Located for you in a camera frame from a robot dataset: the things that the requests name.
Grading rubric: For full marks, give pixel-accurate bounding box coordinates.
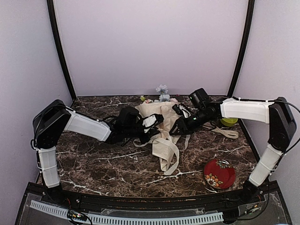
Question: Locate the red floral plate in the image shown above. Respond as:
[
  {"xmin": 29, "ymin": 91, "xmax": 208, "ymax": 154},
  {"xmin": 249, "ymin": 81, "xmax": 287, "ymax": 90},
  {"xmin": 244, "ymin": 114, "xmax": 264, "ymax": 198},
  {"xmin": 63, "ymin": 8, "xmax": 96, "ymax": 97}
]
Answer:
[{"xmin": 203, "ymin": 159, "xmax": 236, "ymax": 189}]

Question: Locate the black front table rail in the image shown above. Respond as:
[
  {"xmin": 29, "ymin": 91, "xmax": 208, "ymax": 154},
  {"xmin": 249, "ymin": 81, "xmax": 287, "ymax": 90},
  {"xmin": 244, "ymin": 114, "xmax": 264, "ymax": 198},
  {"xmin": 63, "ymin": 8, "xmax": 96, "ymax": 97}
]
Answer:
[{"xmin": 28, "ymin": 182, "xmax": 279, "ymax": 213}]

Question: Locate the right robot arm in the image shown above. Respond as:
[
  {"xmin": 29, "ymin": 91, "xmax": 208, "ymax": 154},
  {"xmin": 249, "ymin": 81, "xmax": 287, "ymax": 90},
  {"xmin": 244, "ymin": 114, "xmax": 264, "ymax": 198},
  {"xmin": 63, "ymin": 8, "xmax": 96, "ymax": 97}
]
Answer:
[{"xmin": 170, "ymin": 88, "xmax": 299, "ymax": 203}]

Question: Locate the black frame post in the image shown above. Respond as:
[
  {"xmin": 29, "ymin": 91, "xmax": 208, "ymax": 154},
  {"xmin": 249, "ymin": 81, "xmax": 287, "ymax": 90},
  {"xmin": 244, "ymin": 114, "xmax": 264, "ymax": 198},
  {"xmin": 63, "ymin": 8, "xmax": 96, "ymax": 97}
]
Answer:
[
  {"xmin": 46, "ymin": 0, "xmax": 77, "ymax": 102},
  {"xmin": 227, "ymin": 0, "xmax": 255, "ymax": 97}
]

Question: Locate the white slotted cable duct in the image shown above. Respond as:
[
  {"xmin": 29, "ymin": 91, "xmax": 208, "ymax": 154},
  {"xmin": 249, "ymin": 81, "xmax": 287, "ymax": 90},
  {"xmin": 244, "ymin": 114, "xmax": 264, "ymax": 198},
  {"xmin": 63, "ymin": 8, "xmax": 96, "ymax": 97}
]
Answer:
[{"xmin": 30, "ymin": 200, "xmax": 224, "ymax": 225}]

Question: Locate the blue fake flower stem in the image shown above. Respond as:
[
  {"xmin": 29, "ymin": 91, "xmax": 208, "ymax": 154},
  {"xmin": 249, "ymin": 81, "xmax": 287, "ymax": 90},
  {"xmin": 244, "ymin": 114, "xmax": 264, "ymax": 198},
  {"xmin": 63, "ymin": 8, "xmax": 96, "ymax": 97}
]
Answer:
[{"xmin": 156, "ymin": 84, "xmax": 170, "ymax": 102}]

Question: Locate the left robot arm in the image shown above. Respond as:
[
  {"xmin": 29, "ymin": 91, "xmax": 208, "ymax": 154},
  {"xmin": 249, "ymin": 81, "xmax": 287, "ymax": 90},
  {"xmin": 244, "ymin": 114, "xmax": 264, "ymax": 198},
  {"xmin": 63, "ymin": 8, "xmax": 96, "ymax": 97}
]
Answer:
[{"xmin": 31, "ymin": 99, "xmax": 164, "ymax": 204}]

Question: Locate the white printed ribbon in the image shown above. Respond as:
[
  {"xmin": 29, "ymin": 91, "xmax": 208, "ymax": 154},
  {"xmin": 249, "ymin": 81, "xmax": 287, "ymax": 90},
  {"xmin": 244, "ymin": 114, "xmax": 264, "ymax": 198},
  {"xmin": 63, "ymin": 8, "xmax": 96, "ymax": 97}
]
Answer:
[{"xmin": 133, "ymin": 121, "xmax": 239, "ymax": 176}]

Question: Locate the pink fake rose stem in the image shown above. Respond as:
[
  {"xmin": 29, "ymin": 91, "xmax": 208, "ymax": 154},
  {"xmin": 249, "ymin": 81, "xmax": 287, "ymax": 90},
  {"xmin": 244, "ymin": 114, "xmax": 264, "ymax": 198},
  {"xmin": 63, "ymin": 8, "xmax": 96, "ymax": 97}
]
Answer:
[{"xmin": 170, "ymin": 98, "xmax": 178, "ymax": 103}]

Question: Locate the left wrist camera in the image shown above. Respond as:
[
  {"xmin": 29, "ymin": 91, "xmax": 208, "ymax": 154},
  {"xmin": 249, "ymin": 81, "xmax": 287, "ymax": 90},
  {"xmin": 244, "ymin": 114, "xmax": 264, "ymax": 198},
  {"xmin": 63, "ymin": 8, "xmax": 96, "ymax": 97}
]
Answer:
[{"xmin": 142, "ymin": 113, "xmax": 164, "ymax": 133}]

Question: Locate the right black frame post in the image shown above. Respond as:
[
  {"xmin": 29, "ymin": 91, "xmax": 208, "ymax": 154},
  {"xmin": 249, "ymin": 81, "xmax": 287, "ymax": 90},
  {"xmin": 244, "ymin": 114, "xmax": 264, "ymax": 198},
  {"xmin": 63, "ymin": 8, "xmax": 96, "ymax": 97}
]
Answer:
[{"xmin": 227, "ymin": 0, "xmax": 255, "ymax": 97}]

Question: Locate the beige wrapping paper sheet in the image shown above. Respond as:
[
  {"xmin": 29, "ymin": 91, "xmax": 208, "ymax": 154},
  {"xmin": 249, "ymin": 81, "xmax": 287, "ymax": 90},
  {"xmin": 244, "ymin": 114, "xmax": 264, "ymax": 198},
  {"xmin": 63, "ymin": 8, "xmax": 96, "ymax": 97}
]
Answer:
[{"xmin": 133, "ymin": 98, "xmax": 180, "ymax": 176}]

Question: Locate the yellow-green cup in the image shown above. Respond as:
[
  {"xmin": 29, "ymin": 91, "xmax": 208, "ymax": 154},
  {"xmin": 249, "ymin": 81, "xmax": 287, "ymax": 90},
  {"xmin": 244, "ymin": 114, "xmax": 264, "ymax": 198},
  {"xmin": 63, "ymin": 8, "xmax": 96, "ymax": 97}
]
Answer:
[{"xmin": 220, "ymin": 118, "xmax": 238, "ymax": 127}]

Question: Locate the left black frame post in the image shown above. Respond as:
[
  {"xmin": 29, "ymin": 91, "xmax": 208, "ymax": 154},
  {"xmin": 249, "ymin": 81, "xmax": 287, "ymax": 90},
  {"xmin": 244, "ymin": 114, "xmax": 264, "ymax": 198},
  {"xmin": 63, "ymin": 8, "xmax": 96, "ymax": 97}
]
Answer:
[{"xmin": 46, "ymin": 0, "xmax": 77, "ymax": 102}]

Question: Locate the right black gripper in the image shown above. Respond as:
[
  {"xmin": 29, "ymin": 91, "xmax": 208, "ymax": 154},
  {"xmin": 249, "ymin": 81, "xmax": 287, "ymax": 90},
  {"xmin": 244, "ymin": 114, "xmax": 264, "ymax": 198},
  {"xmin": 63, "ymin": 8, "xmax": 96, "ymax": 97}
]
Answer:
[{"xmin": 169, "ymin": 108, "xmax": 213, "ymax": 135}]

